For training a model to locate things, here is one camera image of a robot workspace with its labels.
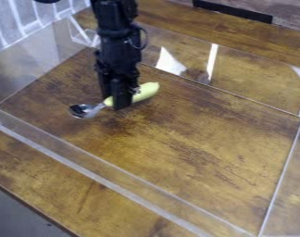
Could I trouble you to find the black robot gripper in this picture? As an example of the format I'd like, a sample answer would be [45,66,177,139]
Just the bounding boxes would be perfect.
[95,27,142,110]

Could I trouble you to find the green handled metal spoon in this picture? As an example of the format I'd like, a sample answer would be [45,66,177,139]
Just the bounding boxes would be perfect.
[70,82,160,119]

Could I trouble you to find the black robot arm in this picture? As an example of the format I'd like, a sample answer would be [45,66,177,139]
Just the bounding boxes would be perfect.
[90,0,142,110]

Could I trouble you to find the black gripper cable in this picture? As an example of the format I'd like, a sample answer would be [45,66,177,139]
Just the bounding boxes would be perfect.
[125,21,150,51]

